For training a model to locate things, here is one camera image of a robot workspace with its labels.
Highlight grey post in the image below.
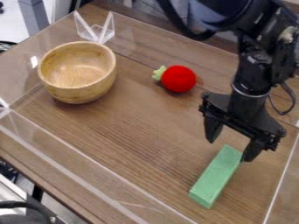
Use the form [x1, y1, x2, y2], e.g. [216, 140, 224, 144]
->
[17, 0, 49, 36]

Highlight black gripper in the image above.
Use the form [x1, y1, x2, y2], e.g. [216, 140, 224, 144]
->
[199, 92, 286, 162]

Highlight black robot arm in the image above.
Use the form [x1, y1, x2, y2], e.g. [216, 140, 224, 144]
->
[198, 0, 299, 162]

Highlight red plush tomato toy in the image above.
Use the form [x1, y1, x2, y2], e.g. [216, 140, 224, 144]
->
[152, 65, 196, 94]

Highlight black metal bracket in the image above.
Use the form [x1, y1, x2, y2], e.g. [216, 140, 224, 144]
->
[25, 196, 68, 224]

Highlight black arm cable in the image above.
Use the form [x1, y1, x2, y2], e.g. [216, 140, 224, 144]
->
[155, 0, 218, 42]

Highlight black table leg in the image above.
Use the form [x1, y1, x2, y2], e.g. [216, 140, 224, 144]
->
[32, 185, 43, 202]

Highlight green rectangular stick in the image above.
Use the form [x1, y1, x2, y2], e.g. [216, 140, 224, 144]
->
[188, 145, 242, 209]

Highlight clear acrylic tray walls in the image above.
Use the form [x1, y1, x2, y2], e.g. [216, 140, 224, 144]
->
[0, 16, 298, 224]

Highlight brown wooden bowl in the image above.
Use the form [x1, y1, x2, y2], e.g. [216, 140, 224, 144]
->
[37, 41, 118, 104]

